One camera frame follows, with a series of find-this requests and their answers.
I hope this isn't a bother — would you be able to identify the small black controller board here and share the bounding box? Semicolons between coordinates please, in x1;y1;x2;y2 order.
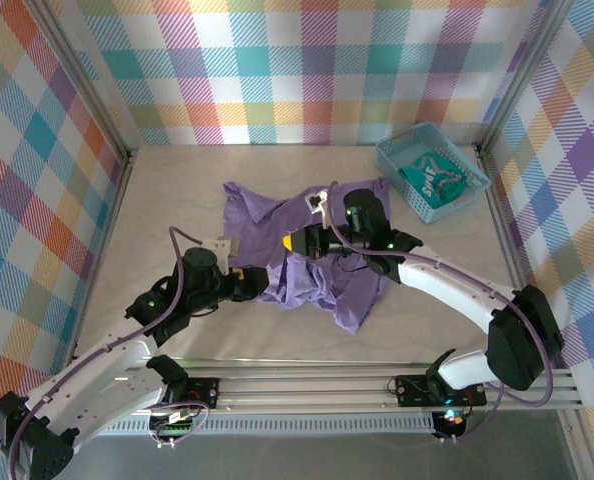
434;407;471;442
148;409;203;450

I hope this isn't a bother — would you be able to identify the aluminium table side rail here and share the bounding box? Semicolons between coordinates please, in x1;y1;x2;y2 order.
64;147;139;375
476;144;553;367

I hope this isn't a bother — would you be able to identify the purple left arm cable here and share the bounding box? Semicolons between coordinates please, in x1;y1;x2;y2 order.
6;225;213;480

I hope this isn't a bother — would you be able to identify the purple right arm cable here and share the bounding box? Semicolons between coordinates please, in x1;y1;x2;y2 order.
324;179;554;444

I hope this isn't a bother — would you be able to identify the teal t-shirt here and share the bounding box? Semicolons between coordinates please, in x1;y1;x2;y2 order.
398;152;468;209

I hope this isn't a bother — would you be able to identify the long aluminium base rail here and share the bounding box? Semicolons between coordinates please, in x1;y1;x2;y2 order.
31;367;586;414

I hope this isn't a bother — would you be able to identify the purple t-shirt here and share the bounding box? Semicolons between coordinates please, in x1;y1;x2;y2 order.
221;177;391;336

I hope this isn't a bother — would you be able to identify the grey slotted cable duct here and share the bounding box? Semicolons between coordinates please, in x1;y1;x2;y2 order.
96;417;438;437

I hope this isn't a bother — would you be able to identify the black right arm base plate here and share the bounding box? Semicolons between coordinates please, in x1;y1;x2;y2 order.
394;373;488;409

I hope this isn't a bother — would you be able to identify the light blue plastic basket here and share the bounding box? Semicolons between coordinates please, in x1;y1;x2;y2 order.
375;122;493;225

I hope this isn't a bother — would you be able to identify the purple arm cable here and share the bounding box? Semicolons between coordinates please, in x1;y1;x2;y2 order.
6;225;213;480
324;179;554;444

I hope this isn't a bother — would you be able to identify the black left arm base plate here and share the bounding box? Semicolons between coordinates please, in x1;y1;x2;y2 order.
146;377;222;412

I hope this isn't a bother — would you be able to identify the aluminium frame post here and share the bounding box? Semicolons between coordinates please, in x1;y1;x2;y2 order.
31;0;138;156
474;0;576;151

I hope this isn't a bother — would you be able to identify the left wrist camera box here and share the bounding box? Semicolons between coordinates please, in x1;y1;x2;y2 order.
201;235;242;259

